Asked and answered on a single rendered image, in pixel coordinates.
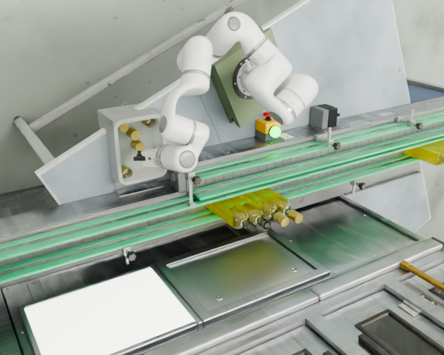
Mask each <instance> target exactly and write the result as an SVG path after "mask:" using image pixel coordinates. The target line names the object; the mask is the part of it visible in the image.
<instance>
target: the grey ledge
mask: <svg viewBox="0 0 444 355"><path fill-rule="evenodd" d="M418 167H419V162H416V163H412V164H409V165H406V166H402V167H399V168H395V169H392V170H388V171H385V172H382V173H378V174H375V175H371V176H368V177H364V178H361V179H359V182H360V183H362V182H364V183H365V184H366V187H365V189H363V190H361V189H360V188H359V187H358V186H355V192H354V193H355V194H356V193H358V192H362V191H364V190H368V189H371V188H374V187H378V186H381V185H384V184H388V183H390V182H394V181H397V180H401V179H403V178H408V177H410V176H413V175H417V174H420V172H419V171H418ZM343 194H344V195H345V196H349V195H351V194H352V185H350V182H347V183H344V184H341V185H337V186H335V187H330V188H327V189H323V190H320V191H317V192H313V193H311V194H306V195H303V196H300V197H296V198H294V199H289V202H290V205H291V209H294V210H295V209H297V208H302V207H304V206H308V205H311V204H315V203H317V202H320V201H324V200H327V199H331V198H333V197H338V196H340V195H343Z"/></svg>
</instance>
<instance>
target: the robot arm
mask: <svg viewBox="0 0 444 355"><path fill-rule="evenodd" d="M236 42H239V43H240V45H241V47H242V50H243V52H244V54H245V55H246V57H248V58H249V60H250V61H249V60H248V59H246V60H245V63H244V64H243V65H242V67H241V68H240V69H239V71H238V76H237V84H238V88H239V90H240V91H241V92H242V93H243V94H245V95H247V96H252V97H253V98H254V99H255V100H256V101H257V102H258V103H259V104H260V105H261V106H262V107H263V108H264V110H265V111H266V112H267V113H268V114H269V115H270V116H271V117H272V118H273V119H274V120H275V121H276V122H278V123H279V124H281V125H289V124H291V123H292V122H293V121H294V120H295V119H296V118H297V117H298V116H299V115H300V114H301V112H303V110H304V109H305V108H306V107H308V105H310V103H311V102H312V101H313V100H314V99H315V97H316V95H317V93H318V90H319V87H318V85H317V82H316V81H315V79H314V78H312V77H310V76H308V75H305V74H291V72H292V65H291V63H290V62H289V60H288V59H287V58H286V57H285V56H284V55H283V54H282V53H281V52H280V51H279V50H278V49H277V48H276V46H275V45H274V44H273V43H272V42H271V41H270V40H269V39H268V38H267V37H266V35H265V34H264V33H263V32H262V31H261V30H260V29H259V27H258V26H257V24H256V23H255V22H254V21H253V20H252V19H251V18H250V17H249V16H248V15H246V14H244V13H241V12H230V13H227V14H225V15H223V16H222V17H221V18H219V19H218V21H217V22H216V23H215V24H214V26H213V27H212V28H211V30H210V31H209V32H208V34H207V35H206V36H205V37H204V36H201V35H198V36H194V37H192V38H190V39H189V40H188V41H187V42H186V44H185V45H184V47H183V48H182V49H181V50H180V52H179V54H178V57H177V65H178V68H179V70H180V71H181V79H180V84H179V85H178V86H177V87H175V88H174V89H172V90H171V91H170V92H169V93H168V95H167V97H166V98H165V100H164V102H163V105H162V107H161V115H160V120H159V133H160V135H161V136H162V137H163V138H164V139H166V140H168V141H172V142H175V143H179V144H180V145H174V144H165V145H163V146H161V147H160V148H153V149H149V150H146V151H137V156H135V157H133V159H134V161H142V165H143V166H146V167H161V168H163V169H166V170H173V171H177V172H181V173H188V172H190V171H192V170H193V169H194V168H195V167H196V165H197V162H198V157H199V155H200V153H201V151H202V149H203V147H204V145H205V144H206V142H207V140H208V139H209V127H208V126H207V125H206V124H204V123H201V122H198V121H196V120H192V119H189V118H186V117H183V116H179V115H177V114H175V107H176V103H177V100H178V99H179V97H182V96H196V95H200V94H204V93H206V92H207V91H208V90H209V83H210V75H211V65H212V64H213V63H215V62H217V61H218V60H219V59H220V58H222V57H224V56H225V55H226V54H227V52H228V51H229V50H230V49H231V48H232V47H233V45H234V44H235V43H236Z"/></svg>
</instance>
